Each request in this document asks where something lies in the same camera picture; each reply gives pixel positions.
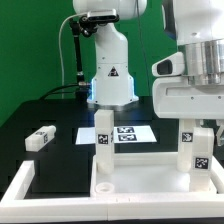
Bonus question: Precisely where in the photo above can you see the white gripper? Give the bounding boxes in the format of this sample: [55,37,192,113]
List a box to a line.
[153,76,224,146]

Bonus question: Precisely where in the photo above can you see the white U-shaped obstacle frame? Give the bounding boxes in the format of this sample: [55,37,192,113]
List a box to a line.
[0,160,224,224]

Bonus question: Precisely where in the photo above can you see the white desk top tray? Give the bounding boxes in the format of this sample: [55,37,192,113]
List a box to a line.
[90,152,217,201]

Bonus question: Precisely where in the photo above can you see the grey camera on stand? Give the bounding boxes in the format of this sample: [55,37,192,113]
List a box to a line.
[81,9,119,23]

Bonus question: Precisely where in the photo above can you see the black camera stand pole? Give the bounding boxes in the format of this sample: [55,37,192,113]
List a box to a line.
[69,19,90,101]

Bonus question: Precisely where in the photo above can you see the black cables on table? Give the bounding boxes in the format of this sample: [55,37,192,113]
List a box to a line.
[39,83,91,101]

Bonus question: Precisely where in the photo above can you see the white fiducial marker sheet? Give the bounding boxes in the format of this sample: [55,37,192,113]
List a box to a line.
[76,125,156,145]

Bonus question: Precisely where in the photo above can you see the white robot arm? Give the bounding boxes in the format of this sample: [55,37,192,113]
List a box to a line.
[73,0,224,145]

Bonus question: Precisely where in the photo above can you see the white camera cable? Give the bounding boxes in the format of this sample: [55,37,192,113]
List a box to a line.
[57,12,88,100]

